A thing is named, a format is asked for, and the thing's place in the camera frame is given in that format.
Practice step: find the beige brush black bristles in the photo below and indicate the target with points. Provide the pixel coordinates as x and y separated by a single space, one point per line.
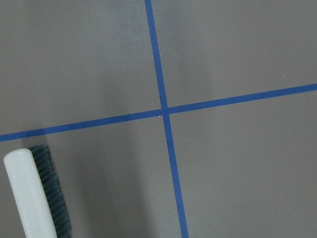
37 193

